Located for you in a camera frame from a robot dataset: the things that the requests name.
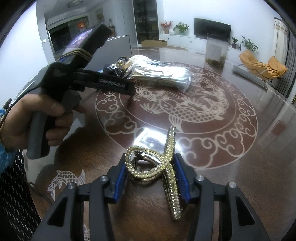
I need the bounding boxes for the dark flat slab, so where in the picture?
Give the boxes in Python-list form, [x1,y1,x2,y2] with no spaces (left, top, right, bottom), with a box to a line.
[233,65,268,90]

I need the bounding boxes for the gold rhinestone hair clip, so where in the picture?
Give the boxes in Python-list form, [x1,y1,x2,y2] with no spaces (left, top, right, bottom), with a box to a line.
[125,126,182,220]

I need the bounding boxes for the white television cabinet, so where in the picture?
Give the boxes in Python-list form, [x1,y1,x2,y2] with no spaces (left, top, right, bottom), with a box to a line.
[159,34,243,55]

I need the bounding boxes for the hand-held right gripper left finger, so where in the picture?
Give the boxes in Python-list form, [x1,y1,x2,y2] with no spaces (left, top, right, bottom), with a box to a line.
[35,159,129,241]

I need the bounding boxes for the bushy green potted plant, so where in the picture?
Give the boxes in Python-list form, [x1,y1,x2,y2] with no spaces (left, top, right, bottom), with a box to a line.
[173,22,190,35]

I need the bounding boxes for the dark glass display cabinet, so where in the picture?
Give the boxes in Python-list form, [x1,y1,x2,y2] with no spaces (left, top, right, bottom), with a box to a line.
[134,0,160,44]

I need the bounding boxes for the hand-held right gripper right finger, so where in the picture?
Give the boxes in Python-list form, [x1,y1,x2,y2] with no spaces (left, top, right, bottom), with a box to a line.
[173,153,271,241]

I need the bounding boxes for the white curtain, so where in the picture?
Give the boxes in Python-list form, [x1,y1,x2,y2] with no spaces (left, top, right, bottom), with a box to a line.
[273,17,289,63]

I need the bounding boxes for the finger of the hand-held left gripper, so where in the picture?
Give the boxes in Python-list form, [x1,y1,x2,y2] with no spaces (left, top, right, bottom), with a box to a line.
[79,64,122,78]
[75,69,137,96]

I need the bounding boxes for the small bottle with silver cap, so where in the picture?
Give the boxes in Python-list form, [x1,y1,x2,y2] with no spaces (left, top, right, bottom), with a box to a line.
[114,57,130,70]

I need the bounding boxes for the bag of cotton swabs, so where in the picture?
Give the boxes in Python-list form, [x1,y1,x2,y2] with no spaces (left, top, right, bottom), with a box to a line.
[126,55,193,93]

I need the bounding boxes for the orange lounge chair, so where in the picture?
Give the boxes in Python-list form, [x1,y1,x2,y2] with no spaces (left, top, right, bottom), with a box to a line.
[239,50,269,77]
[266,56,289,80]

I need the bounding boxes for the cardboard box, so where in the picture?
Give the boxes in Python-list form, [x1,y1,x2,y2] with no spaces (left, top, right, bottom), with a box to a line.
[141,40,167,47]

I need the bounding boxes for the grey curtain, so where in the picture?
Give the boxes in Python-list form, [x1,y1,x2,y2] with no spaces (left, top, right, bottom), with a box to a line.
[281,23,296,102]

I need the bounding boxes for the dark dotted clothing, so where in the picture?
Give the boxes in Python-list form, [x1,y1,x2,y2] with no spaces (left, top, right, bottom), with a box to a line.
[0,148,43,241]

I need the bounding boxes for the red flowers in white vase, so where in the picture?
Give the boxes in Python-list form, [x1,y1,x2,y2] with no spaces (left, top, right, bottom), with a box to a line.
[161,20,174,35]

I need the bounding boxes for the broad-leaf potted plant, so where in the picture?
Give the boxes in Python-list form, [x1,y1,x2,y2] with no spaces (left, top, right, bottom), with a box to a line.
[240,36,259,54]

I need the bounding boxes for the person's left hand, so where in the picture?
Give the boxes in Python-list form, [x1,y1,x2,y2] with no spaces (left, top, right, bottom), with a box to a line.
[0,93,87,153]

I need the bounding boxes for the black television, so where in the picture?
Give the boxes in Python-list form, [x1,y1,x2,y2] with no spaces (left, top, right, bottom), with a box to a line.
[194,17,232,40]

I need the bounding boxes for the glass tank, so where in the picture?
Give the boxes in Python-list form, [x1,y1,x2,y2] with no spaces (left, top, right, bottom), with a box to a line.
[205,33,229,66]

